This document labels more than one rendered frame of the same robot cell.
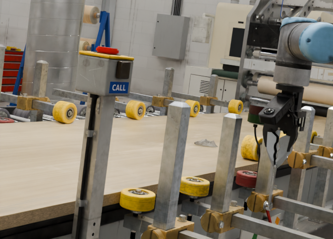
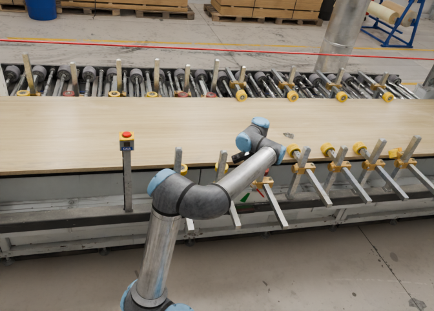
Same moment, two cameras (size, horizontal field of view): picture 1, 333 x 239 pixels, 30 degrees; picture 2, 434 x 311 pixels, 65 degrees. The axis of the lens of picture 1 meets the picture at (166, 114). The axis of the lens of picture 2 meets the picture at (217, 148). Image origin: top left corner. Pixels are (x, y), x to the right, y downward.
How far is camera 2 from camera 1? 1.46 m
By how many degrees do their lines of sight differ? 46
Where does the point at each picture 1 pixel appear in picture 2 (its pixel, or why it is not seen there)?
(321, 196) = (326, 185)
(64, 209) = (144, 166)
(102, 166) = (128, 168)
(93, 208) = (126, 179)
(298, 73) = not seen: hidden behind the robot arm
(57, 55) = (347, 18)
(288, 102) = (245, 155)
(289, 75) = not seen: hidden behind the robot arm
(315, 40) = (237, 141)
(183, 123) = (177, 156)
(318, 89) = not seen: outside the picture
